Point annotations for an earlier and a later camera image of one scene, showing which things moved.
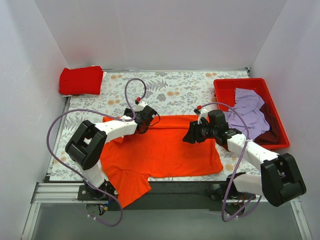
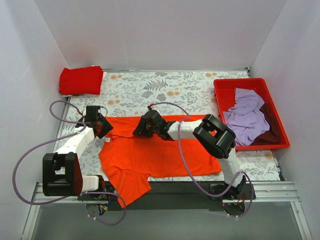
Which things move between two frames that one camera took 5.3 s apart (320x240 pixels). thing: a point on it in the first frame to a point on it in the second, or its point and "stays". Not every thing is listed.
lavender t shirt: (246, 116) stays
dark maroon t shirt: (273, 135) stays
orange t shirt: (161, 151) stays
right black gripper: (196, 132) to (141, 128)
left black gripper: (144, 122) to (105, 126)
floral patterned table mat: (191, 95) stays
